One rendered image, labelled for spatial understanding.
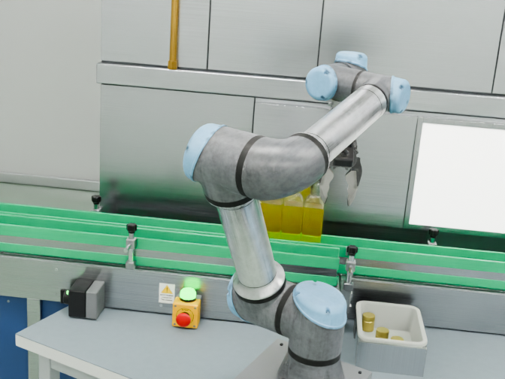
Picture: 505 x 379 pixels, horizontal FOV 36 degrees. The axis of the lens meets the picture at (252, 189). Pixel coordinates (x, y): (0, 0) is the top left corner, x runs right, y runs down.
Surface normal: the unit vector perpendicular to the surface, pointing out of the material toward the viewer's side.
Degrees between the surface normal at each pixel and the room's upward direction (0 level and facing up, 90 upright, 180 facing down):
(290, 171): 80
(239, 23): 90
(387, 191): 90
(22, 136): 90
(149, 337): 0
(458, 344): 0
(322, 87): 90
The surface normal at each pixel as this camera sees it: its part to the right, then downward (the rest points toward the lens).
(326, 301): 0.18, -0.90
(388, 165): -0.10, 0.29
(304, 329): -0.53, 0.25
